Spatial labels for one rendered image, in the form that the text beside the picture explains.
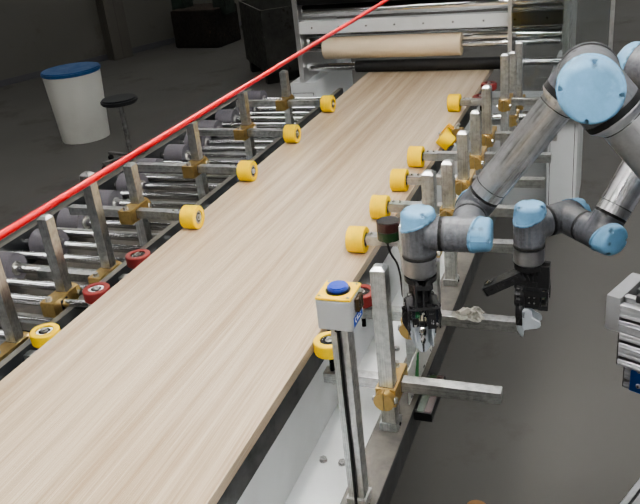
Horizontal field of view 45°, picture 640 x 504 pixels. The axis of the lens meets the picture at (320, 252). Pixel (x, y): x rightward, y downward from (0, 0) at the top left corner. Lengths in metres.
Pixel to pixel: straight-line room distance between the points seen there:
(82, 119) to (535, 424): 5.34
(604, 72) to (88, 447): 1.25
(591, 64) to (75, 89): 6.18
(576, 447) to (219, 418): 1.63
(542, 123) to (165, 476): 1.03
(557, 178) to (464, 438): 1.98
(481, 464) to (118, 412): 1.51
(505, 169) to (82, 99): 5.94
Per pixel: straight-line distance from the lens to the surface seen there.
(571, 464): 2.94
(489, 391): 1.86
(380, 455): 1.87
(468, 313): 2.06
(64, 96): 7.35
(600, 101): 1.49
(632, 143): 1.54
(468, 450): 2.97
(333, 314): 1.45
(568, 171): 4.53
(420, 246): 1.65
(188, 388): 1.83
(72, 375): 2.00
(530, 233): 1.89
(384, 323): 1.77
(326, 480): 1.94
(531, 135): 1.67
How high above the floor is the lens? 1.91
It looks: 25 degrees down
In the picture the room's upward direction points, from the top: 6 degrees counter-clockwise
